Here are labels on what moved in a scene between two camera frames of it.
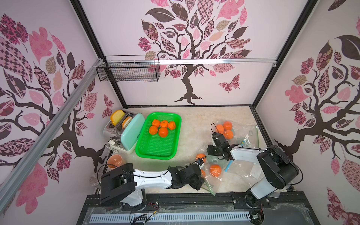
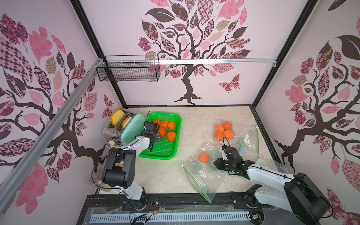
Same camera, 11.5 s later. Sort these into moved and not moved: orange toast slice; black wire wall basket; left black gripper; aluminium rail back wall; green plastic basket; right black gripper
Moved: right black gripper; left black gripper
Not moved: green plastic basket; orange toast slice; aluminium rail back wall; black wire wall basket
